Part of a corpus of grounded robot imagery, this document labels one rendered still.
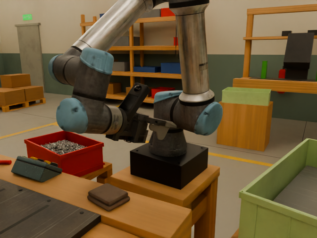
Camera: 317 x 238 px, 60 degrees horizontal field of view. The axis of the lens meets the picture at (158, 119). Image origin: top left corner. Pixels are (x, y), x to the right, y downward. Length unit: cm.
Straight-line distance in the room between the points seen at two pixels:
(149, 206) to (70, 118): 34
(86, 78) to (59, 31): 841
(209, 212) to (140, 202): 46
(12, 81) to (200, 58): 694
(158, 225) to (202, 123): 34
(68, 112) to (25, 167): 47
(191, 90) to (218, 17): 542
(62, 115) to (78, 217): 28
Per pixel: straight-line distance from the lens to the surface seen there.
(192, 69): 85
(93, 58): 62
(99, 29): 78
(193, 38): 83
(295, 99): 597
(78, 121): 60
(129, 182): 103
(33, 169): 101
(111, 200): 77
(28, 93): 739
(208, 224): 123
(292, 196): 104
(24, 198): 91
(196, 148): 111
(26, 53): 1021
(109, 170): 133
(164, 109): 97
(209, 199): 117
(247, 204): 77
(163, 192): 96
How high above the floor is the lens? 131
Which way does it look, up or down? 14 degrees down
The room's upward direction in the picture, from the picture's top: straight up
